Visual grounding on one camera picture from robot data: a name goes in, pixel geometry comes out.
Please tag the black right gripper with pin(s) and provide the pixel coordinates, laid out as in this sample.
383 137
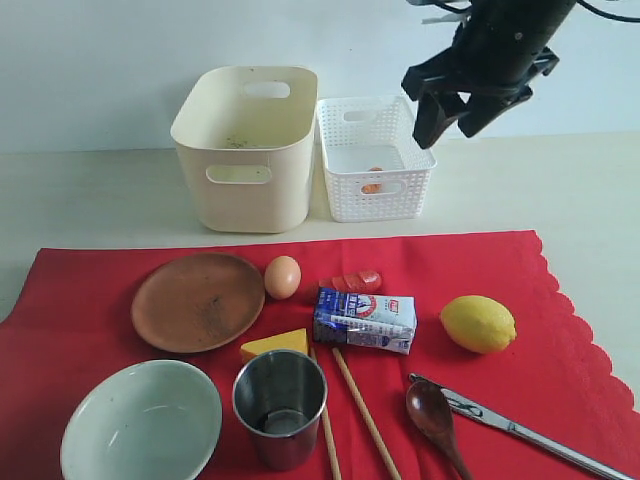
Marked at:
495 53

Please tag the orange fried chicken piece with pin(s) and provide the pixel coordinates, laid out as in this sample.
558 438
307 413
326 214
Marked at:
372 188

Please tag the red sausage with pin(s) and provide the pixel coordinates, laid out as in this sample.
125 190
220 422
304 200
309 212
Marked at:
367 281

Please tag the yellow lemon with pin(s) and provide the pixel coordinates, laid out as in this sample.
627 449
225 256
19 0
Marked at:
479 324

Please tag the blue white milk carton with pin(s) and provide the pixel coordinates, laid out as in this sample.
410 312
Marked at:
367 320

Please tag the brown egg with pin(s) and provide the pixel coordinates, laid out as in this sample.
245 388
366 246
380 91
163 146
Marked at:
282 277

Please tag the orange cheese wedge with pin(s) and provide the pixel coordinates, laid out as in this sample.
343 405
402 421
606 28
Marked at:
296 340

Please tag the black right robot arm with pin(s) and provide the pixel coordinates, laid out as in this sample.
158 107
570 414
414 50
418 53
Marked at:
498 48

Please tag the white perforated plastic basket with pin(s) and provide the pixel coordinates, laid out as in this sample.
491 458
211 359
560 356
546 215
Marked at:
359 133

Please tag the cream plastic bin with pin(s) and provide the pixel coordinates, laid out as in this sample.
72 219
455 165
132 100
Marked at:
244 137

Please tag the red table cloth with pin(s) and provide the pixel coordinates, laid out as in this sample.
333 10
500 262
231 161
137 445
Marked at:
71 328

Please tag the silver table knife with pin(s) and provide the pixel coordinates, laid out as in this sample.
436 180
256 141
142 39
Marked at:
482 414

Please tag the dark wooden spoon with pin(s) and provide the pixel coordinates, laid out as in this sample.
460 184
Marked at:
430 412

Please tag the right wooden chopstick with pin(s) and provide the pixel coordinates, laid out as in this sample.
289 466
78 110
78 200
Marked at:
366 416

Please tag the wooden chopstick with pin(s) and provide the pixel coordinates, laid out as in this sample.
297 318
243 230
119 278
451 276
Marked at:
330 445
366 416

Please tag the brown wooden plate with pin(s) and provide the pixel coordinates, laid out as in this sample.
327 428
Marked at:
198 302

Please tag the stainless steel cup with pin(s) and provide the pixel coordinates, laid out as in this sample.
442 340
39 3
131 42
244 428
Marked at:
279 397

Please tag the left wooden chopstick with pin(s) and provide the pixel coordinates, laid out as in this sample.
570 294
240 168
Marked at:
330 445

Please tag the pale green ceramic bowl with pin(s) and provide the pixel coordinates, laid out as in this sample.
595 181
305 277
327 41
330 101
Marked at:
158 419

